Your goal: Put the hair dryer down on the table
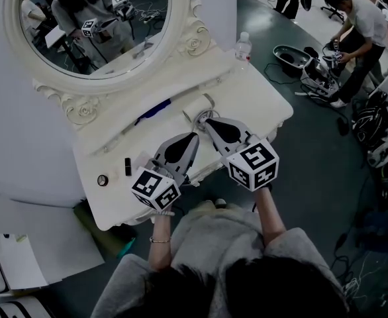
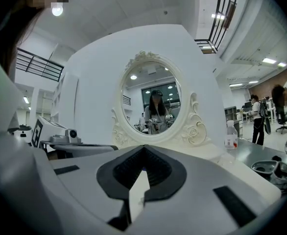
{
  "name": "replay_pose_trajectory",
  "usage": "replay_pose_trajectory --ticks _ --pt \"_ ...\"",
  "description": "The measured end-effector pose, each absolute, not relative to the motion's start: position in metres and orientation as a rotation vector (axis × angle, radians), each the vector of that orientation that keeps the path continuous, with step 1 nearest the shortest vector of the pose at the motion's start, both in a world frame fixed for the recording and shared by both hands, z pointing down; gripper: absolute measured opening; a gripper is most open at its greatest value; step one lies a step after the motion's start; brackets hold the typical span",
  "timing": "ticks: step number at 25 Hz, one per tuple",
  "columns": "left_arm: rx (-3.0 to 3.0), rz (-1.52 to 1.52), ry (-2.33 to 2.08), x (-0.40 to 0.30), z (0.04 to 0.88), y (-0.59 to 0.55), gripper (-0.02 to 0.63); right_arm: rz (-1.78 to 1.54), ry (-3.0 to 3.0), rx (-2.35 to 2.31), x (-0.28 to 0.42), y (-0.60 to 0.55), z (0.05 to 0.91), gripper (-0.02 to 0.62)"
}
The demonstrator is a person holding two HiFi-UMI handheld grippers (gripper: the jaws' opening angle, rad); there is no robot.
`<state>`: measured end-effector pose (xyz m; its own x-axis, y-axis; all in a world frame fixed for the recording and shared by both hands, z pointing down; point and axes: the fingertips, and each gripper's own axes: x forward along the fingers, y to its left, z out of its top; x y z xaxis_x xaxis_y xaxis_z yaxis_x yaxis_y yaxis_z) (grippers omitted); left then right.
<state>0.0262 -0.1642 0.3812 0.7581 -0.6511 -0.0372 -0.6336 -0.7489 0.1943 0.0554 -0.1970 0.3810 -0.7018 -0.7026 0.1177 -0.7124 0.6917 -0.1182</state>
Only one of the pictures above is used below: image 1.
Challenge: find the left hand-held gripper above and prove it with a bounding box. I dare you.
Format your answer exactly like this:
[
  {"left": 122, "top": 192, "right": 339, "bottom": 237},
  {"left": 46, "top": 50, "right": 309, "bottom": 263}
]
[{"left": 130, "top": 131, "right": 201, "bottom": 211}]

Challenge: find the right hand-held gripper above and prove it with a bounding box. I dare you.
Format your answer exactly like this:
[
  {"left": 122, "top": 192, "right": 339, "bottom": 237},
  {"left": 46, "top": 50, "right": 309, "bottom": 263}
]
[{"left": 204, "top": 117, "right": 280, "bottom": 192}]

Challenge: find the white ornate dressing table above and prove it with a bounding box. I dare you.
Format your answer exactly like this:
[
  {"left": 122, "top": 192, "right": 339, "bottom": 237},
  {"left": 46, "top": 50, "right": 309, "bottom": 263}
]
[{"left": 70, "top": 48, "right": 294, "bottom": 231}]

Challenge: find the white hair dryer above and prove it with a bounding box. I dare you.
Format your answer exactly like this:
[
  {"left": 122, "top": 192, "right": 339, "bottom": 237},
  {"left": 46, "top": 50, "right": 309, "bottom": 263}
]
[{"left": 182, "top": 93, "right": 222, "bottom": 133}]

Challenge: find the person's left forearm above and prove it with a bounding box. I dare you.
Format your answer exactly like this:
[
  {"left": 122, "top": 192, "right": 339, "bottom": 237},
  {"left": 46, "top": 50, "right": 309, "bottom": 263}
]
[{"left": 147, "top": 212, "right": 173, "bottom": 271}]

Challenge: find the person's right forearm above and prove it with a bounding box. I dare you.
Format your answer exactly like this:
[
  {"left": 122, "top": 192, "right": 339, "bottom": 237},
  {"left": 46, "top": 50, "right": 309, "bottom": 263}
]
[{"left": 255, "top": 189, "right": 287, "bottom": 248}]

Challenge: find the green rolled mat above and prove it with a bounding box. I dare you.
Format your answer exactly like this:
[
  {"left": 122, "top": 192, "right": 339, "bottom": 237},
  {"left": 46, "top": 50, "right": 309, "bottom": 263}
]
[{"left": 73, "top": 202, "right": 137, "bottom": 260}]

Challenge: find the blue comb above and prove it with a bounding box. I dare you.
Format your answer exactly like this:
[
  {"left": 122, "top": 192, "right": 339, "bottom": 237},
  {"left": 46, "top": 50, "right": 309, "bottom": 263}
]
[{"left": 134, "top": 98, "right": 172, "bottom": 127}]

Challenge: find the person's grey dress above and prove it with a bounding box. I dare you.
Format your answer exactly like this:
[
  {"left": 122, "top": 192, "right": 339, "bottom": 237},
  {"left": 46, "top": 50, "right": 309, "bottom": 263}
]
[{"left": 91, "top": 201, "right": 349, "bottom": 318}]

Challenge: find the black power adapter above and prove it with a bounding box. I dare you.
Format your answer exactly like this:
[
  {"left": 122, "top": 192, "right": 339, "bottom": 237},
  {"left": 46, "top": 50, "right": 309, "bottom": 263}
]
[{"left": 336, "top": 117, "right": 350, "bottom": 136}]

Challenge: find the white open equipment case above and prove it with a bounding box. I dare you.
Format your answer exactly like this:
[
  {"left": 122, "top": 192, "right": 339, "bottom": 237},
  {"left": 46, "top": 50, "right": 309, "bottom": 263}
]
[{"left": 300, "top": 57, "right": 341, "bottom": 99}]

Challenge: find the grey oval shell case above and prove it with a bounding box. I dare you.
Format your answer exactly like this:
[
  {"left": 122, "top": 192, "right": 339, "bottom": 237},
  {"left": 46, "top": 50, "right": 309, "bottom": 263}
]
[{"left": 272, "top": 44, "right": 311, "bottom": 76}]

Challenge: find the clear plastic water bottle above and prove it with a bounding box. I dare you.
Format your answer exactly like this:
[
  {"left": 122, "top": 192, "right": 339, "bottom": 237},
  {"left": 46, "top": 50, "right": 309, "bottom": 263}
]
[{"left": 234, "top": 31, "right": 253, "bottom": 62}]

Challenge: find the white foam board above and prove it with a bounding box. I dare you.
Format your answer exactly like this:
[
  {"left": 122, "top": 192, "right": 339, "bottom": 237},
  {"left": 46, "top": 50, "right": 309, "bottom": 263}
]
[{"left": 0, "top": 193, "right": 105, "bottom": 290}]

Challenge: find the black office chair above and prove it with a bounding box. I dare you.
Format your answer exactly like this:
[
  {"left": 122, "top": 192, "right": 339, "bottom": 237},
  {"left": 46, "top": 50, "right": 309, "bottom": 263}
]
[{"left": 320, "top": 5, "right": 347, "bottom": 25}]

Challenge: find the black cable equipment pile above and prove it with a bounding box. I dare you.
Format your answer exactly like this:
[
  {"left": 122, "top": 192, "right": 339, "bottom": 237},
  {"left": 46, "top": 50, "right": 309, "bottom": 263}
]
[{"left": 351, "top": 91, "right": 388, "bottom": 168}]

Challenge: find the oval mirror with ornate frame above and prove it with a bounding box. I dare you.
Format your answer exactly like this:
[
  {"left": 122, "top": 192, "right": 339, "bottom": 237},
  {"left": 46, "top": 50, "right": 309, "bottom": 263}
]
[{"left": 2, "top": 0, "right": 213, "bottom": 127}]

